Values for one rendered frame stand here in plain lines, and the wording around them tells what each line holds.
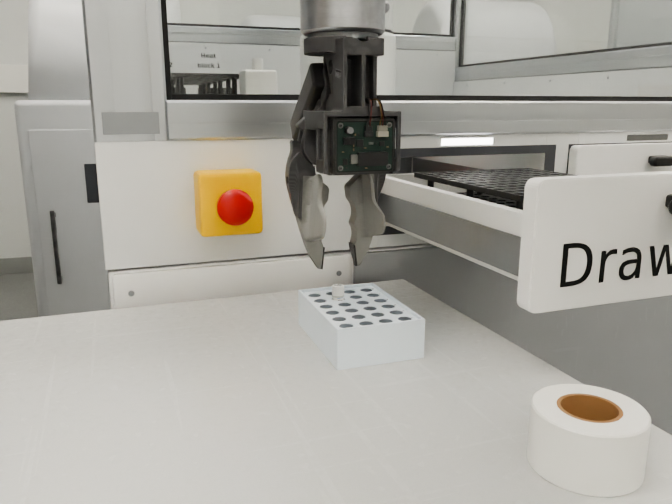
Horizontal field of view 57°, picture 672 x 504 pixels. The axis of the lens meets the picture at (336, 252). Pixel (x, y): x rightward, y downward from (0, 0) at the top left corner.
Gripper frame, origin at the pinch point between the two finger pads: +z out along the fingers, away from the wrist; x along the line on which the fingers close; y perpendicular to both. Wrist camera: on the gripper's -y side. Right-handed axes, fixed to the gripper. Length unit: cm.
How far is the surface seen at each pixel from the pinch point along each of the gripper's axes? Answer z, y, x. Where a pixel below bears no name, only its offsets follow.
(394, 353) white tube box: 7.3, 9.8, 2.1
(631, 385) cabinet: 32, -18, 59
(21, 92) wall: -21, -338, -70
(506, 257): -1.0, 11.0, 12.4
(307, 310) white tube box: 5.5, 0.8, -3.3
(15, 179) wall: 28, -343, -79
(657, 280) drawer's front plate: 0.8, 16.5, 24.3
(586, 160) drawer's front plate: -6.5, -15.9, 43.5
